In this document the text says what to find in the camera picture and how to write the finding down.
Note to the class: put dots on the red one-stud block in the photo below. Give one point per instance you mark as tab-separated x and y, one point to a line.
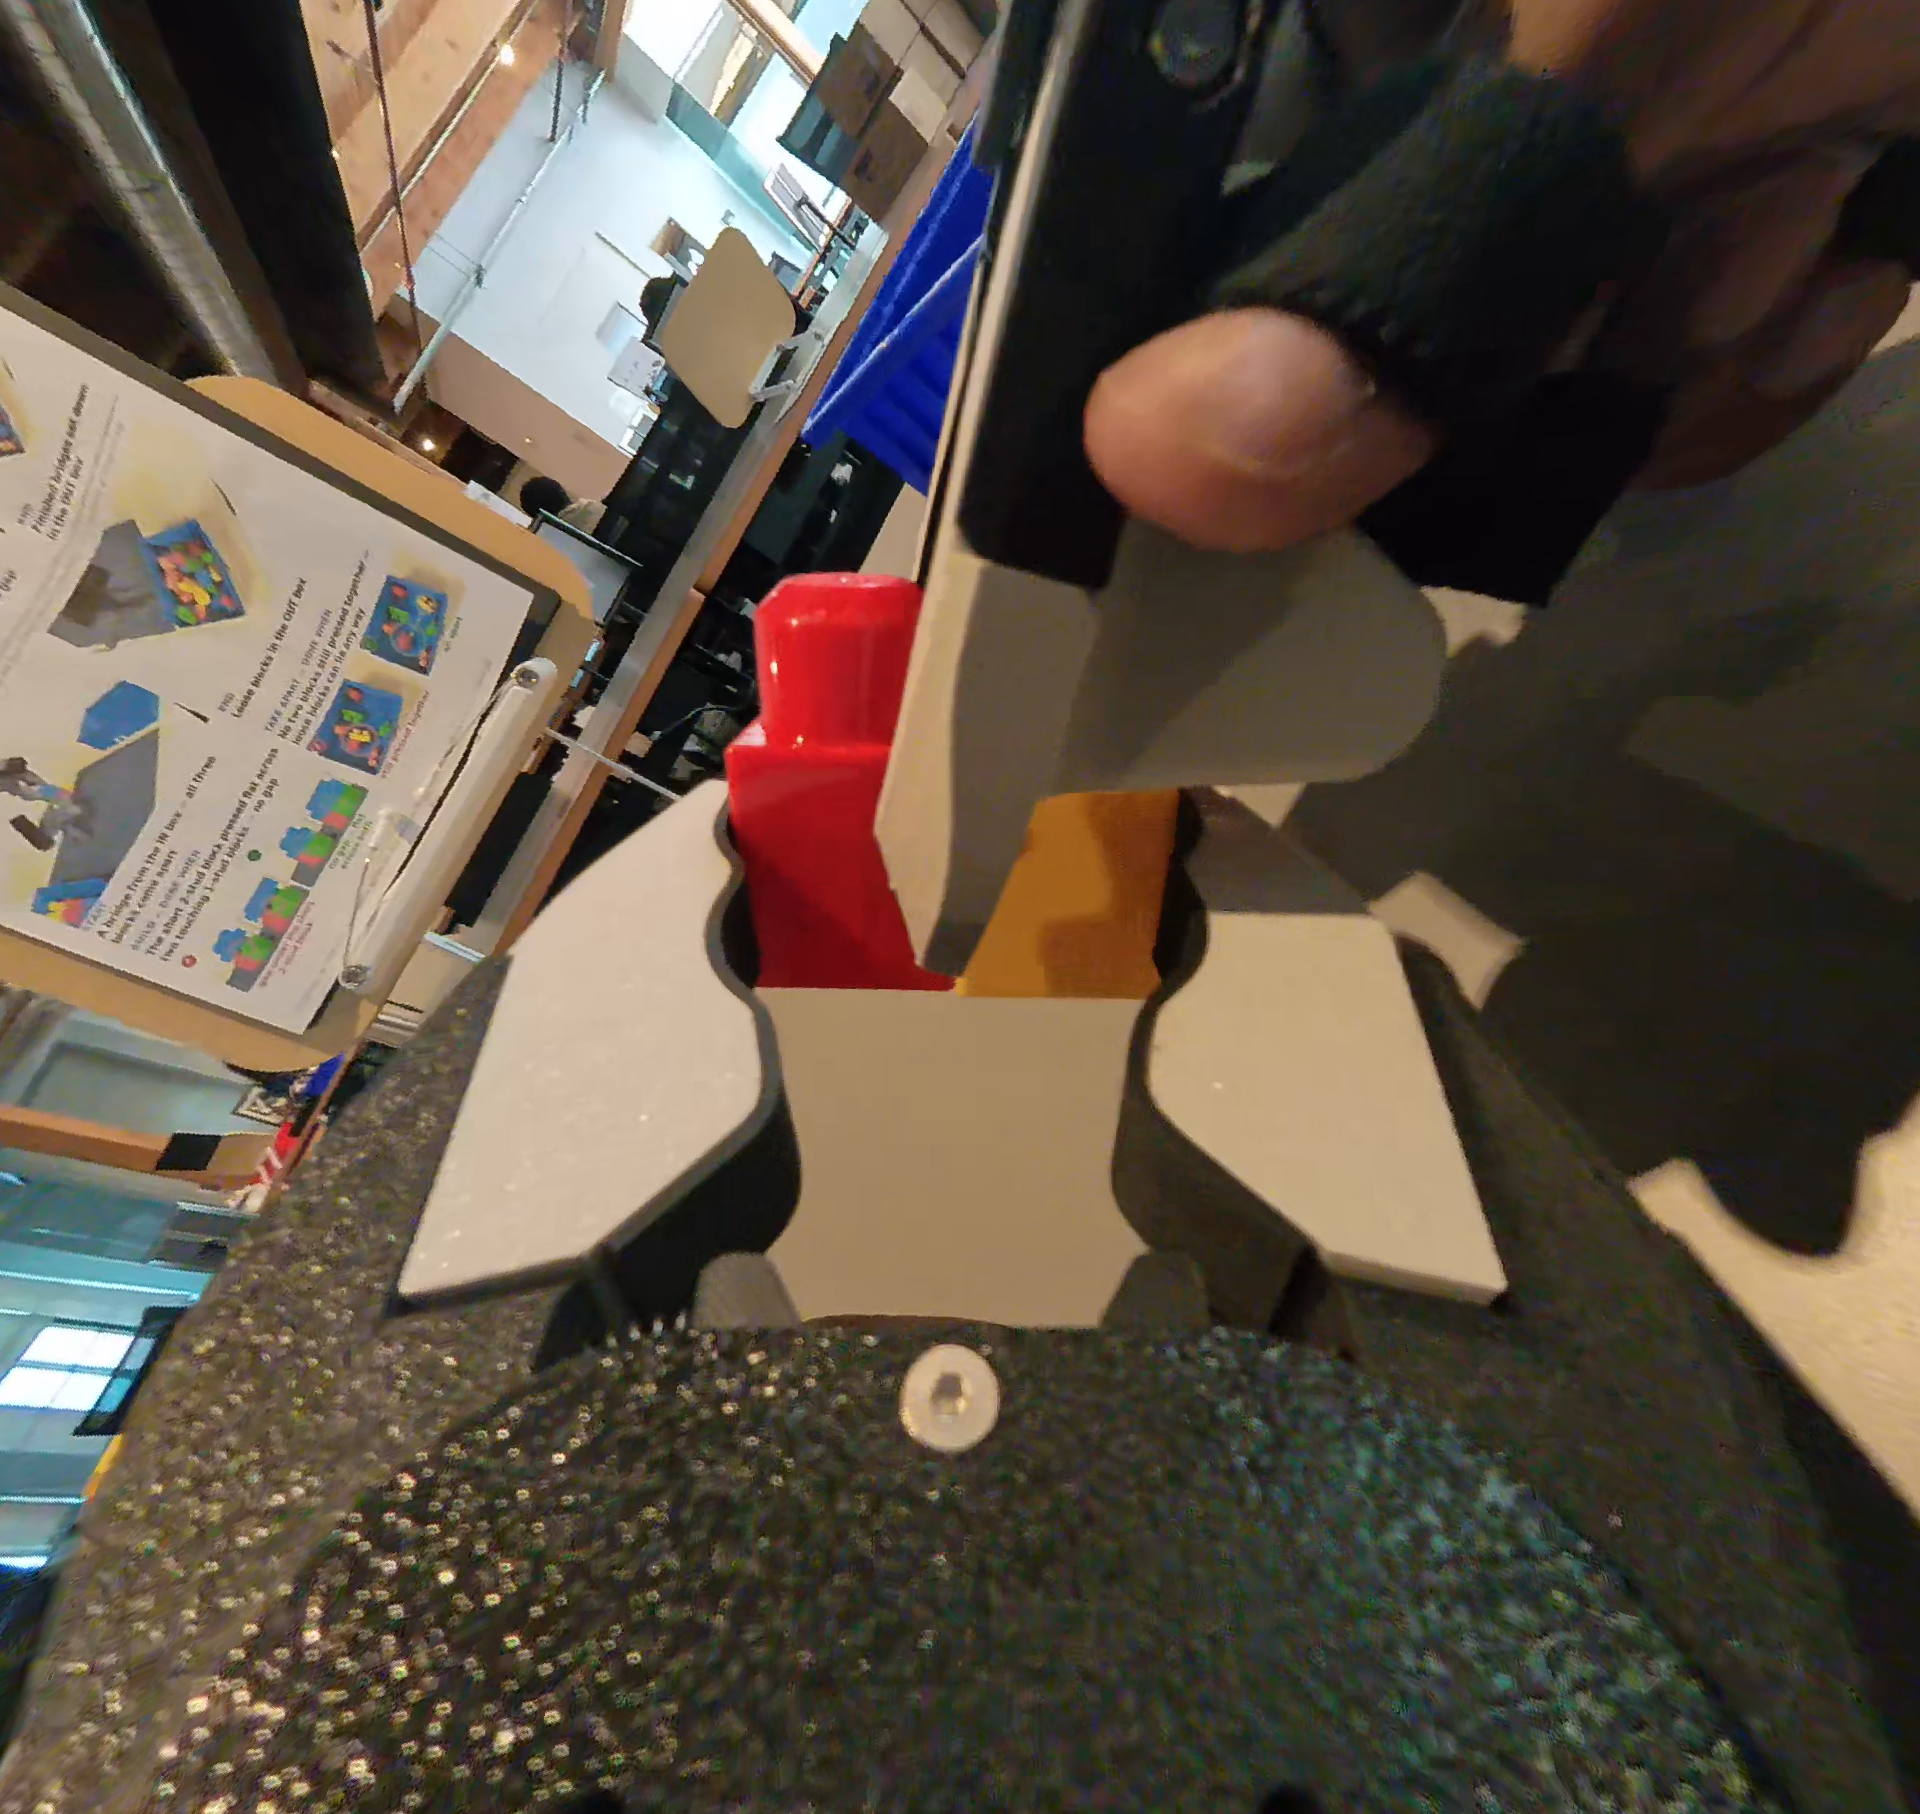
818	823

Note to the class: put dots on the person's right hand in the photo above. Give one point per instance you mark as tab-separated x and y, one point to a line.
1246	419

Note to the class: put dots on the beige board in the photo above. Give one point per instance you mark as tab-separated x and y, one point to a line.
728	322

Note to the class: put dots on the instruction sheet on clipboard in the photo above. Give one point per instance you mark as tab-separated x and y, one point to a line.
226	674

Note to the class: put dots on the blue plastic bin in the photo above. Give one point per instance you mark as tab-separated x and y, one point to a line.
900	343

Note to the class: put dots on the black overhead panel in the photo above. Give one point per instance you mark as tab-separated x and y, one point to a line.
226	119

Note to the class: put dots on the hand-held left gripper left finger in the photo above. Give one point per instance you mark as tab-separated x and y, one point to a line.
599	1093

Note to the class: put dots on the stack of cardboard boxes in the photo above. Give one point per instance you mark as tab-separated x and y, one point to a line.
915	29

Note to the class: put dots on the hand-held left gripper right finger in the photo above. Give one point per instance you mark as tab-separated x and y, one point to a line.
1320	1093

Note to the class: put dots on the yellow one-stud block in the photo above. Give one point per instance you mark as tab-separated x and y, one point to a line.
1095	885

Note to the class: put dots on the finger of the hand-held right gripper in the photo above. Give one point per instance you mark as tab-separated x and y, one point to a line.
959	733
1261	659

